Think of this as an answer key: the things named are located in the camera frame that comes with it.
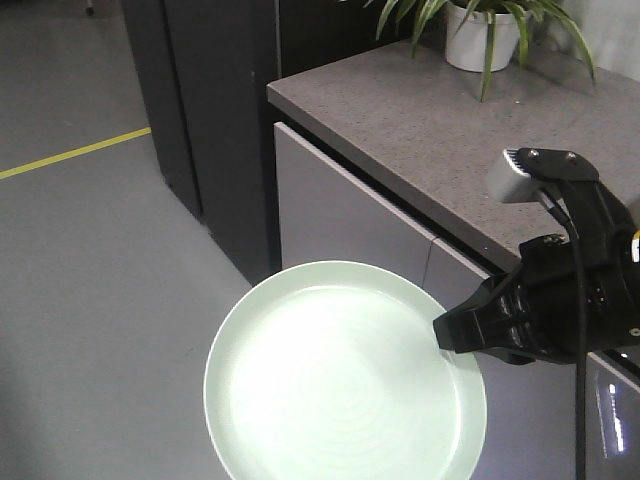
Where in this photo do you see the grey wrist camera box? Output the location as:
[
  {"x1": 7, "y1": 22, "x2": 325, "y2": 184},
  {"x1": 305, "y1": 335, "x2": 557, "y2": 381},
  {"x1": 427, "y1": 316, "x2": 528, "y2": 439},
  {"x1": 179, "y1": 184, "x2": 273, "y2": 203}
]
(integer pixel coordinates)
[{"x1": 484, "y1": 146, "x2": 600, "y2": 205}]

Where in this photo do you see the white plant pot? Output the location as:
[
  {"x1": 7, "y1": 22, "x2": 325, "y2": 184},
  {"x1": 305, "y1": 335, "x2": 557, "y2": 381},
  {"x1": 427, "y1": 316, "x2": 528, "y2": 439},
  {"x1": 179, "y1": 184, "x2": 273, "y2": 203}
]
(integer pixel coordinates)
[{"x1": 445, "y1": 2, "x2": 519, "y2": 73}]

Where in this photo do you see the black camera cable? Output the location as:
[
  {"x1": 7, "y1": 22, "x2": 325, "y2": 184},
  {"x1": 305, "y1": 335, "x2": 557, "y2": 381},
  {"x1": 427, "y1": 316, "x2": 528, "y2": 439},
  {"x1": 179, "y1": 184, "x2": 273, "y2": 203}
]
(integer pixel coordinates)
[{"x1": 538, "y1": 179, "x2": 589, "y2": 480}]

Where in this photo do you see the green leafy plant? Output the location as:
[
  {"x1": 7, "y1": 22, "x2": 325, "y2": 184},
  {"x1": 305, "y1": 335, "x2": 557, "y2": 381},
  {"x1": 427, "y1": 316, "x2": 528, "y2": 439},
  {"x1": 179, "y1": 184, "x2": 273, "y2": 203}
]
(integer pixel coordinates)
[{"x1": 375, "y1": 0, "x2": 596, "y2": 101}]

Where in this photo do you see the pale green round plate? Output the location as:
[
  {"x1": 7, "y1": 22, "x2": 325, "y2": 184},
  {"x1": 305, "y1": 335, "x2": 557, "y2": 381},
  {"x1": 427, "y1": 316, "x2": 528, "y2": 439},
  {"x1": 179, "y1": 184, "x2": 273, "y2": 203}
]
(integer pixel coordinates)
[{"x1": 203, "y1": 261, "x2": 487, "y2": 479}]

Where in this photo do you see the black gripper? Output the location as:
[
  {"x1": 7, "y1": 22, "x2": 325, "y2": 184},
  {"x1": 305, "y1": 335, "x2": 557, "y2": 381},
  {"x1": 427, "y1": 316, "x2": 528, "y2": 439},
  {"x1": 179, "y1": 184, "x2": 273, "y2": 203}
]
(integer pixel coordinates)
[{"x1": 433, "y1": 182, "x2": 639, "y2": 366}]

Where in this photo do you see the black pillar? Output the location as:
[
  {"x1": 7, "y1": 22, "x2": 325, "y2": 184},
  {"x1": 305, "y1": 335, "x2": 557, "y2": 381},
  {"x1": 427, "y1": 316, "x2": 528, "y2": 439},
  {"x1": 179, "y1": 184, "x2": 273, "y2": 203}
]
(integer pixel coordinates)
[{"x1": 122, "y1": 1, "x2": 395, "y2": 283}]

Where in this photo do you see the grey right counter cabinet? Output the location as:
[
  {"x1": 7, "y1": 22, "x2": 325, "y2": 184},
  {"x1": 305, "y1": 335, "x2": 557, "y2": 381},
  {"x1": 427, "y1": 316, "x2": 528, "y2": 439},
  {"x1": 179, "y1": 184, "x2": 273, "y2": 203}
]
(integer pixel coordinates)
[{"x1": 266, "y1": 39, "x2": 640, "y2": 480}]

